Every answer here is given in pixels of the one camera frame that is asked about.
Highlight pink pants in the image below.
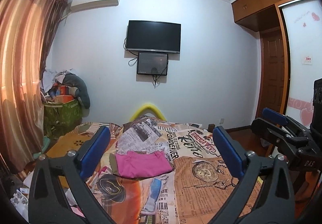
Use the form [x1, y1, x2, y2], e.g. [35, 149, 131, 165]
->
[115, 151, 173, 179]

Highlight brown wooden door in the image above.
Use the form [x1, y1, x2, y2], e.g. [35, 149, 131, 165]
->
[257, 29, 284, 117]

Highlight yellow paw print blanket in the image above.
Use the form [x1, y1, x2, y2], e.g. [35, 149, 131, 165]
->
[46, 133, 93, 158]

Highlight olive green garment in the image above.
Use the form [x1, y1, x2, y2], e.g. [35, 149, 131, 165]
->
[109, 154, 120, 176]

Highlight newspaper print bed cover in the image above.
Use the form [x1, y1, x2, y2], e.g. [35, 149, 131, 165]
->
[86, 117, 238, 223]

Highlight green storage box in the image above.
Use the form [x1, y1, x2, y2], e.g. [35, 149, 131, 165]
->
[44, 100, 82, 139]

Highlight yellow curved headboard cushion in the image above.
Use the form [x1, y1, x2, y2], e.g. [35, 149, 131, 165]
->
[130, 103, 166, 121]

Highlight wooden wardrobe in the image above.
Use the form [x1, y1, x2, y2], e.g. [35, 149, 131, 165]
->
[231, 0, 321, 126]

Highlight orange striped curtain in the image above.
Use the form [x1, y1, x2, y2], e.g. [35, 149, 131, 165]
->
[1, 0, 68, 174]

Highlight wooden bed post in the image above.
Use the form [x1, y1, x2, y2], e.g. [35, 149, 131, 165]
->
[207, 124, 215, 132]

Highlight small black wall monitor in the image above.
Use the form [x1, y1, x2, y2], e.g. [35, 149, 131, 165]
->
[136, 52, 168, 76]

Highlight large black wall television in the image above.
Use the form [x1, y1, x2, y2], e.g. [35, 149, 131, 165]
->
[125, 20, 181, 54]

